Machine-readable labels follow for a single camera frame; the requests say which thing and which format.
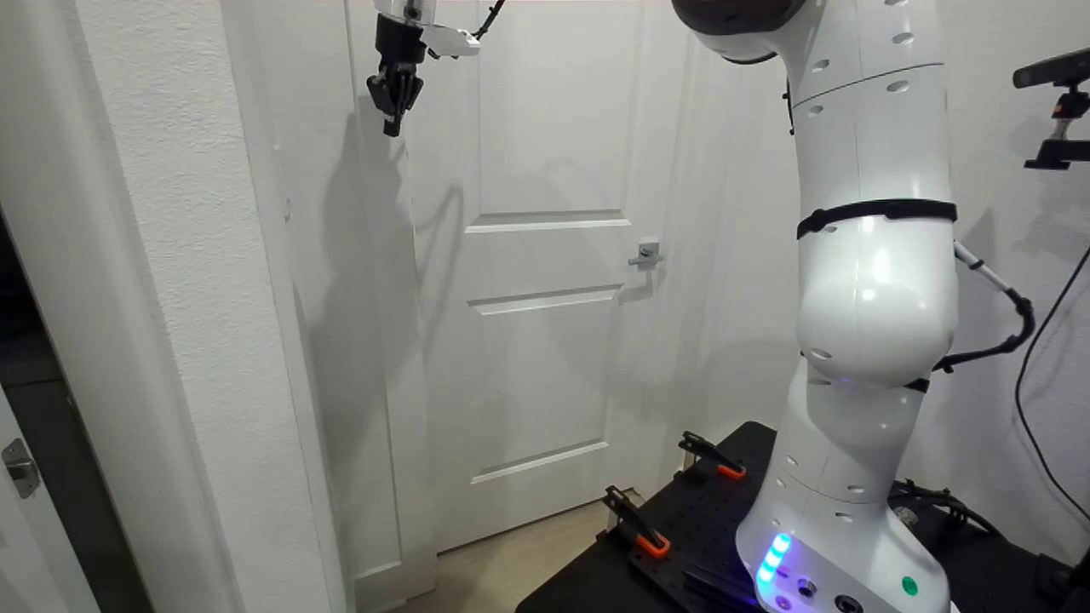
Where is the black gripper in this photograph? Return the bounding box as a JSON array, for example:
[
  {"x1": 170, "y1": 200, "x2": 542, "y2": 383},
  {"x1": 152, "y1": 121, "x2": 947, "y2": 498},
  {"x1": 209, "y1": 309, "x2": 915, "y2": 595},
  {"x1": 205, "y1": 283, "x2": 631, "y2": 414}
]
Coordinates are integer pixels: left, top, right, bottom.
[{"x1": 367, "y1": 18, "x2": 426, "y2": 137}]

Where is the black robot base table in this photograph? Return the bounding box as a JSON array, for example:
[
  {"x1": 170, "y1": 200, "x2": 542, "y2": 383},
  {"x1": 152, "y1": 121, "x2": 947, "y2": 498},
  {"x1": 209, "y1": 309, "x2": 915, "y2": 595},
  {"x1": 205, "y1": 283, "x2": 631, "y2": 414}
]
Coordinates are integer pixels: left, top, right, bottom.
[{"x1": 516, "y1": 421, "x2": 1090, "y2": 613}]

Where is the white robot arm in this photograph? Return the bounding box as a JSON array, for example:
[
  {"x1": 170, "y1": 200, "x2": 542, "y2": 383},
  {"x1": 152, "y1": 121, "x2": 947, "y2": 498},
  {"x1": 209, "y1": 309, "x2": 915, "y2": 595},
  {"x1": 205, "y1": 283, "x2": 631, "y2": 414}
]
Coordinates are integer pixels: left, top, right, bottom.
[{"x1": 367, "y1": 0, "x2": 958, "y2": 613}]

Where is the white panel door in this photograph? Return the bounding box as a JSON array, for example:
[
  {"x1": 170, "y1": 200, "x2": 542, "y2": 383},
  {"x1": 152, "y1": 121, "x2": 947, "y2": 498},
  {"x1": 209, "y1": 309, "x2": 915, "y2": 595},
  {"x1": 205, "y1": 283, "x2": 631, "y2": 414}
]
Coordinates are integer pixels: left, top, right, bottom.
[{"x1": 358, "y1": 0, "x2": 686, "y2": 552}]

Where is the orange black clamp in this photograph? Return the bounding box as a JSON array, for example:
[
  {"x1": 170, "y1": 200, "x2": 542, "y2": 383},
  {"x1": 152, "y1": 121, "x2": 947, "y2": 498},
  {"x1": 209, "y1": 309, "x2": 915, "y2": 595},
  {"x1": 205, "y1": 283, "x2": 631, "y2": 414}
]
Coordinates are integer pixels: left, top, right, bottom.
[
  {"x1": 678, "y1": 429, "x2": 749, "y2": 484},
  {"x1": 605, "y1": 487, "x2": 670, "y2": 562}
]

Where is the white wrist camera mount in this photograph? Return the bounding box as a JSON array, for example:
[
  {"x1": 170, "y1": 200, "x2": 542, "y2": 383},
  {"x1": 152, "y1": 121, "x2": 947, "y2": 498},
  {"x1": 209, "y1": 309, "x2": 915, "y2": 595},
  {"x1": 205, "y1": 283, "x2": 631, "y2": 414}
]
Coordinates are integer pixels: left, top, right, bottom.
[{"x1": 375, "y1": 0, "x2": 481, "y2": 58}]

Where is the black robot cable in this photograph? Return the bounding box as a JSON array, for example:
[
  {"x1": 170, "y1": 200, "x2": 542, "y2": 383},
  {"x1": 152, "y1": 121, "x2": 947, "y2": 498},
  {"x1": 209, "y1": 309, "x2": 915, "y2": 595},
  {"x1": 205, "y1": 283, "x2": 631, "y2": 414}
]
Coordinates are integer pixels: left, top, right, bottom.
[{"x1": 474, "y1": 0, "x2": 511, "y2": 41}]

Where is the silver lever door handle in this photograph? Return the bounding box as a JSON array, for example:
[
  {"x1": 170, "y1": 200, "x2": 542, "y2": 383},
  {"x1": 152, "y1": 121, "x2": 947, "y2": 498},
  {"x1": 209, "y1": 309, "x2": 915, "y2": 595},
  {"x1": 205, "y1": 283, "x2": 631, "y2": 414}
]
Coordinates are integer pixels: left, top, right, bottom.
[{"x1": 631, "y1": 237, "x2": 665, "y2": 272}]

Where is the silver open door handle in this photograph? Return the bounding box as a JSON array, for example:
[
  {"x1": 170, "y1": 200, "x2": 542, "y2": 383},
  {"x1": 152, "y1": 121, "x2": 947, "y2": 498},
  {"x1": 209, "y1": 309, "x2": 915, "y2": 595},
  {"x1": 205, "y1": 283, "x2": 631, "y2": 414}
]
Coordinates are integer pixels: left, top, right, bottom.
[{"x1": 5, "y1": 439, "x2": 43, "y2": 498}]

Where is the black camera on stand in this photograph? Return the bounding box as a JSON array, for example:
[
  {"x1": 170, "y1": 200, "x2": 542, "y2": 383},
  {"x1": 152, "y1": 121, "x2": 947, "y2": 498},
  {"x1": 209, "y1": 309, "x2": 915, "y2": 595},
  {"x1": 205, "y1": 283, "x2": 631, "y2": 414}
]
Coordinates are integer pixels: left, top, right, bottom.
[{"x1": 1011, "y1": 49, "x2": 1090, "y2": 170}]

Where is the black hanging wall cable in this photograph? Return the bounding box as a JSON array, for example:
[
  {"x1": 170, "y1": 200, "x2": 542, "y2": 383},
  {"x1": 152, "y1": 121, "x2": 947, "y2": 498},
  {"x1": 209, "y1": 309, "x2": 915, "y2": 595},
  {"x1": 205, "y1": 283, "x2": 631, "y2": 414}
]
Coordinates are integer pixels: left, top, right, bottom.
[{"x1": 1011, "y1": 244, "x2": 1090, "y2": 523}]

